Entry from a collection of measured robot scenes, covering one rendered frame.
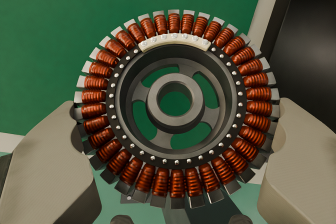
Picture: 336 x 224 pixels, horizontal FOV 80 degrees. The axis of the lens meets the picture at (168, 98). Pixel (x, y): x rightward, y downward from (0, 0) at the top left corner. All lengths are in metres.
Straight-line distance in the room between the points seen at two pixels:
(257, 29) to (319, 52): 0.07
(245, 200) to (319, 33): 1.29
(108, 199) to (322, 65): 1.09
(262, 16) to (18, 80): 0.24
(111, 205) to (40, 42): 1.07
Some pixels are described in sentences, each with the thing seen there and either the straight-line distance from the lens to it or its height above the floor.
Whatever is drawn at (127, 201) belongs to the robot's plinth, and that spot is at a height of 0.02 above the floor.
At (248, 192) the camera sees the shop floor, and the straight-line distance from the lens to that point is 1.45.
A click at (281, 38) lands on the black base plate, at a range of 0.24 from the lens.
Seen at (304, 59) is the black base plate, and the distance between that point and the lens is 0.26.
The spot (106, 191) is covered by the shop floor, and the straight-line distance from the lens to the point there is 1.17.
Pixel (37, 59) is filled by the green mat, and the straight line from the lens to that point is 0.21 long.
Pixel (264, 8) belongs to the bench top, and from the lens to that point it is 0.25.
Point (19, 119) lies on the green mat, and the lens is 0.22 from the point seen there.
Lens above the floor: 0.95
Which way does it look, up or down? 72 degrees down
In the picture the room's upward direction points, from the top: 132 degrees clockwise
